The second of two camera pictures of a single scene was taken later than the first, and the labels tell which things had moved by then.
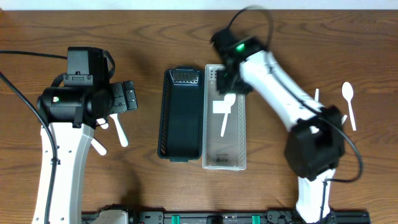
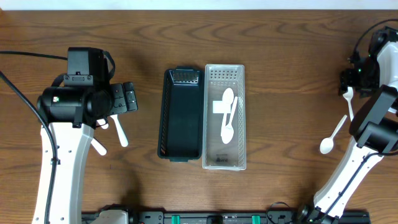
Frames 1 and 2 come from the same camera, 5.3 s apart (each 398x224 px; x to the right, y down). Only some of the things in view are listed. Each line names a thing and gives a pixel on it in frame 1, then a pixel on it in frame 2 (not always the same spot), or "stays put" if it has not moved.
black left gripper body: [125, 96] stays put
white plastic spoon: [316, 95] -> [227, 132]
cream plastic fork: [123, 137] stays put
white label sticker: [221, 107] stays put
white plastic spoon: [347, 92] stays put
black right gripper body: [232, 86] -> [347, 80]
